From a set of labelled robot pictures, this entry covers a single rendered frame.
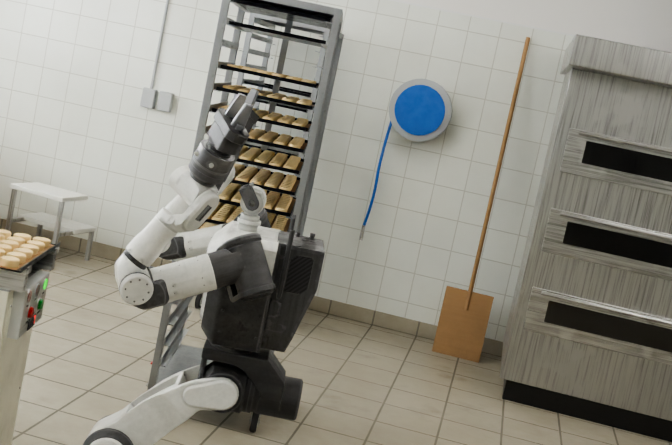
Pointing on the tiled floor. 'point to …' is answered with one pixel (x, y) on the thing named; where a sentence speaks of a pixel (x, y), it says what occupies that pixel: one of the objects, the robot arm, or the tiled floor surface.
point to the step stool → (50, 214)
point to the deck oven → (600, 248)
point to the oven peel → (468, 339)
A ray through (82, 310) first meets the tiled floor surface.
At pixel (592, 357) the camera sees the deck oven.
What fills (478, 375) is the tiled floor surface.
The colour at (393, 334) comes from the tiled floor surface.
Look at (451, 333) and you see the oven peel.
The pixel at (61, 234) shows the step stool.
